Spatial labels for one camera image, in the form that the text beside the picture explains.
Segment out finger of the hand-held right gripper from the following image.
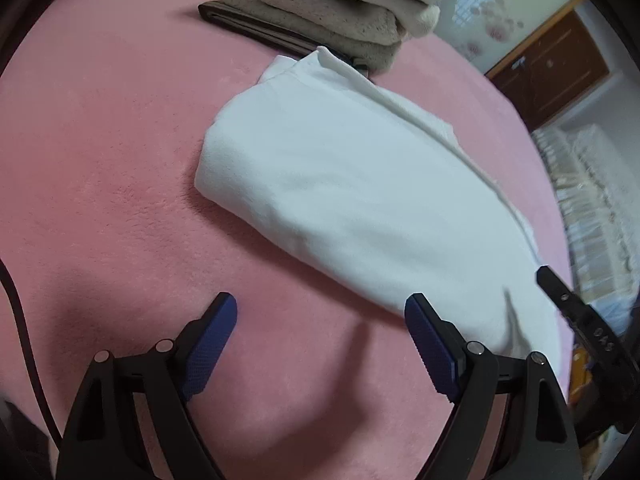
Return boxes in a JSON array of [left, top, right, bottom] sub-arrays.
[[535, 264, 577, 322]]

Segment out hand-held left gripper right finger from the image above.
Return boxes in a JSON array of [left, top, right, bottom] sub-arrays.
[[404, 292, 584, 480]]

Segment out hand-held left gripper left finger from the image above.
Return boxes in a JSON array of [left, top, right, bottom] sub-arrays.
[[55, 292, 238, 480]]

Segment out white printed t-shirt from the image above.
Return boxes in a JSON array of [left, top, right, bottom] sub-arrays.
[[194, 46, 565, 363]]

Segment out bed with white lace cover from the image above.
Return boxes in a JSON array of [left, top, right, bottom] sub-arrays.
[[530, 121, 640, 337]]

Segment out pink fleece blanket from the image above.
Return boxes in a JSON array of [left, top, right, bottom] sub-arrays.
[[0, 0, 576, 480]]

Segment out brown wooden cabinet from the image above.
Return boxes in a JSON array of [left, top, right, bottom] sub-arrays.
[[486, 9, 612, 132]]

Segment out floral sliding wardrobe doors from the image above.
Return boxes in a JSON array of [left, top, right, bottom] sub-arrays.
[[435, 0, 583, 77]]

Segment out dark striped folded garment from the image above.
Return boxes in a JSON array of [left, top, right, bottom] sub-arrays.
[[198, 1, 372, 79]]

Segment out grey fuzzy folded garment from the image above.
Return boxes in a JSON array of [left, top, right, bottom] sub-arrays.
[[216, 0, 410, 74]]

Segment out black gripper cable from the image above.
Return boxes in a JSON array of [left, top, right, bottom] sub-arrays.
[[0, 259, 63, 453]]

